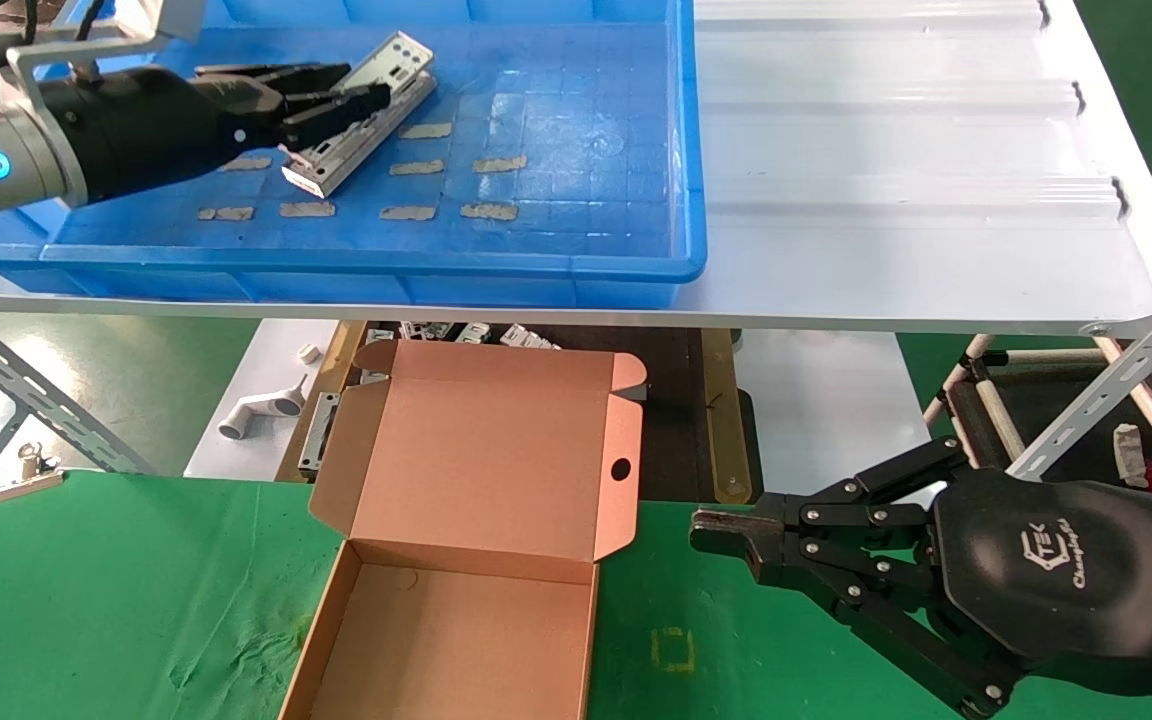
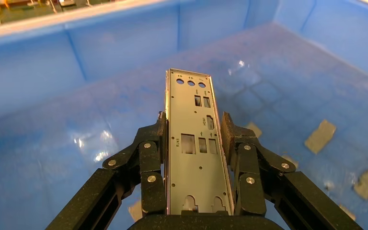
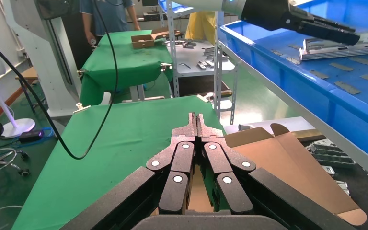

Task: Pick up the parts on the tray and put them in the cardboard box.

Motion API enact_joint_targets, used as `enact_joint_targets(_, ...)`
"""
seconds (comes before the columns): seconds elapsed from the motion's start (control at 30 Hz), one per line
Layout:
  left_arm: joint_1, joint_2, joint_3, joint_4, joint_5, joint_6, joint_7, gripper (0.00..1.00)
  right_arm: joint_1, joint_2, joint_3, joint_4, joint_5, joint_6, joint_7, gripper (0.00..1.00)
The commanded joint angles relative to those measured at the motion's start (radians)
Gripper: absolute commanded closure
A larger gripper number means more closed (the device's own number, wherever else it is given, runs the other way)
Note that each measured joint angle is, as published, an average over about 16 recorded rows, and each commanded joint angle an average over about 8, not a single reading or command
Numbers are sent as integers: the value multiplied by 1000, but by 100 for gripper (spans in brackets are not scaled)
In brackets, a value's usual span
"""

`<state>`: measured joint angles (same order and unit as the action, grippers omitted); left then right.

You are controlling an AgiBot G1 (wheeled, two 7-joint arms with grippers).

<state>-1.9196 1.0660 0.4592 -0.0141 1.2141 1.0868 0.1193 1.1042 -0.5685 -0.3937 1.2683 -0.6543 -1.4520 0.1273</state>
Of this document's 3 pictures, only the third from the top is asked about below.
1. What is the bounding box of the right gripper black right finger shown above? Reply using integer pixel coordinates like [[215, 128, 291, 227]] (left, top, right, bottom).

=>
[[197, 114, 256, 215]]

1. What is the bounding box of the white cable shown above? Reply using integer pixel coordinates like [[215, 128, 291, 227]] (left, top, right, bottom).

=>
[[0, 205, 23, 230]]

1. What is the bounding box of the small open cardboard box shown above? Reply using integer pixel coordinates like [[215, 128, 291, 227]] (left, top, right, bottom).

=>
[[131, 27, 183, 49]]

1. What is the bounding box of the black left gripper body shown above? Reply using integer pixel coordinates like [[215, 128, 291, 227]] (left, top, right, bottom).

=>
[[241, 0, 302, 32]]

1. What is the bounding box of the blue cable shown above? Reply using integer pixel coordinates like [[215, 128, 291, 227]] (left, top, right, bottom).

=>
[[12, 126, 57, 149]]

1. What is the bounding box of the brass coloured strip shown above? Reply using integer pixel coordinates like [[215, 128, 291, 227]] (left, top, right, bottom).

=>
[[293, 129, 326, 142]]

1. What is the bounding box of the open brown cardboard box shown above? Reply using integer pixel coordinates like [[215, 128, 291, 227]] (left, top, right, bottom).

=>
[[187, 123, 368, 227]]

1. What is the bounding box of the yellow hanging cloth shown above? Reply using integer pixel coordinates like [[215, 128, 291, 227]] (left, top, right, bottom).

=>
[[184, 11, 217, 45]]

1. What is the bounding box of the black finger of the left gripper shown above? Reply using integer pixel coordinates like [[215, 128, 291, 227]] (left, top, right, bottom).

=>
[[288, 4, 357, 33], [295, 20, 361, 46]]

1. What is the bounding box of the large blue plastic tray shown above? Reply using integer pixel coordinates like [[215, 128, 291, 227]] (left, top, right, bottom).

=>
[[220, 0, 368, 167]]

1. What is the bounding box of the blue plastic bin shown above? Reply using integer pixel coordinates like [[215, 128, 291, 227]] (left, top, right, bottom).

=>
[[158, 0, 188, 15]]

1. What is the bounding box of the small wooden bench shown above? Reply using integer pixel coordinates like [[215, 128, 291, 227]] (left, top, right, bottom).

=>
[[15, 67, 48, 112]]

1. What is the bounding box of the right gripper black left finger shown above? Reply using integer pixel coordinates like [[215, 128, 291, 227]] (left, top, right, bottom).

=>
[[146, 113, 198, 214]]

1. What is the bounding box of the black power adapter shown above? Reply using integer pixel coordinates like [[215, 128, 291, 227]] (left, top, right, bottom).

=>
[[19, 129, 45, 143]]

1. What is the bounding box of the green cloth on far table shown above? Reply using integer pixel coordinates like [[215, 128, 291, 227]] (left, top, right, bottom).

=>
[[80, 29, 174, 107]]

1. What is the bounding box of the white standing fan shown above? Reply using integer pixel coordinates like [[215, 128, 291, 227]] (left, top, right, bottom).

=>
[[0, 38, 36, 139]]

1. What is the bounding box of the long black hanging cable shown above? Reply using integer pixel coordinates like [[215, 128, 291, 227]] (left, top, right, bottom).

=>
[[0, 0, 119, 161]]

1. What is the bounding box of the white metal rack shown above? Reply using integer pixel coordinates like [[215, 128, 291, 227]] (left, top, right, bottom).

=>
[[158, 0, 239, 126]]

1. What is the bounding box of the white machine panel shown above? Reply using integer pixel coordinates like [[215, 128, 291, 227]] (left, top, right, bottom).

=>
[[0, 0, 84, 119]]

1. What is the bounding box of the person in blue shirt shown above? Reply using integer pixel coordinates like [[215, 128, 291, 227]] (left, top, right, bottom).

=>
[[79, 0, 141, 44]]

